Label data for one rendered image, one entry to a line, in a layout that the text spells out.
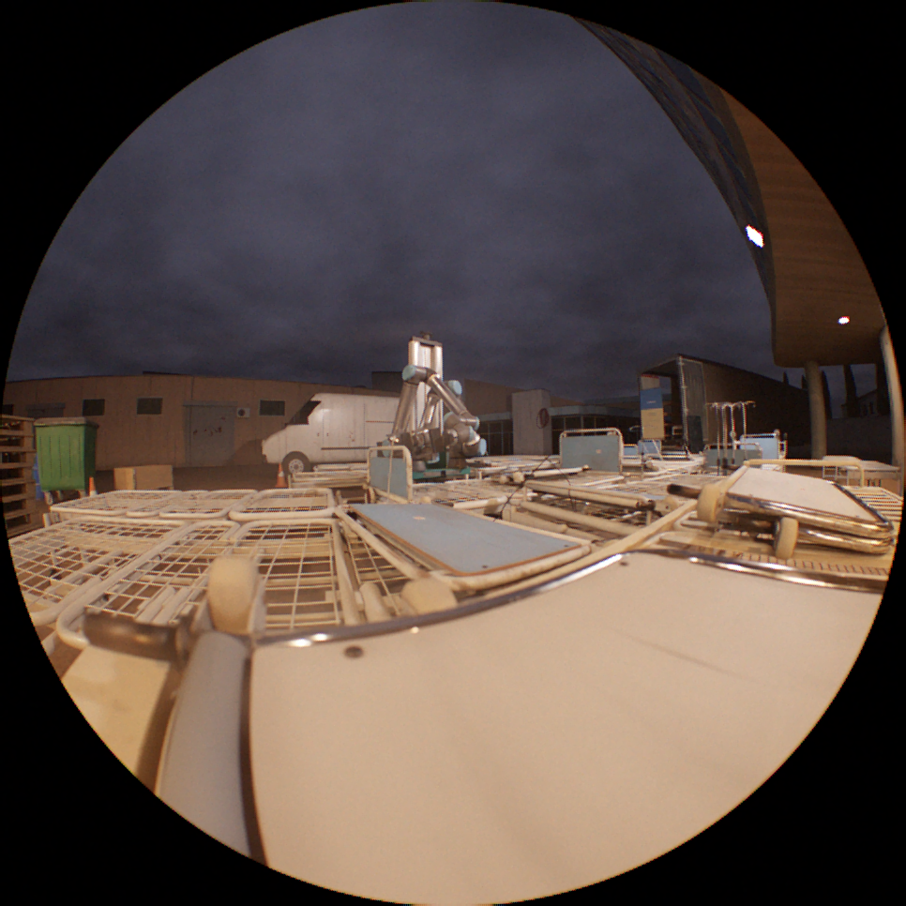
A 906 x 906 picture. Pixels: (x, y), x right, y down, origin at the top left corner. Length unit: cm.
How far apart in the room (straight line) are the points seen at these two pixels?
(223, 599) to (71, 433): 615
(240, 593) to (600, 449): 288
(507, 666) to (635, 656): 7
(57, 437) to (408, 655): 640
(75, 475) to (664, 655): 640
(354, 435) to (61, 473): 766
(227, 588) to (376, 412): 921
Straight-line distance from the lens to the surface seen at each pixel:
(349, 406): 908
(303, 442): 864
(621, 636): 18
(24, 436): 400
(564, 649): 17
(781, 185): 417
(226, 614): 21
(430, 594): 24
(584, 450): 303
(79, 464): 627
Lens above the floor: 77
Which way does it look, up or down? 1 degrees down
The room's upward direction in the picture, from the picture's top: 1 degrees counter-clockwise
